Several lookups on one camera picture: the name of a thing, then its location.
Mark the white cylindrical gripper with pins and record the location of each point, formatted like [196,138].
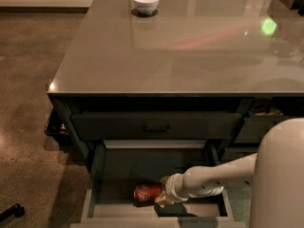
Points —
[172,187]

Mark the red coke can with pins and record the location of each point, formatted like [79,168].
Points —
[147,192]

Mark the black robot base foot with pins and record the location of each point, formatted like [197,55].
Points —
[15,210]

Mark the dark top drawer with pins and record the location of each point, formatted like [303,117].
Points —
[155,125]

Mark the black side wire rack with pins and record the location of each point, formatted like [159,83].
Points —
[55,126]

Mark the white ceramic bowl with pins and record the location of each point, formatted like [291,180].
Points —
[145,7]

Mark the open dark middle drawer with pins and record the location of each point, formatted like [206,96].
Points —
[116,170]

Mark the right top drawer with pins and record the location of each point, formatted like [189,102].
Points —
[264,114]

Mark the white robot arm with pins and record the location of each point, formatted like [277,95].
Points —
[275,171]

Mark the dark cabinet counter unit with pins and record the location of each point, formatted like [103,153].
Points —
[188,55]

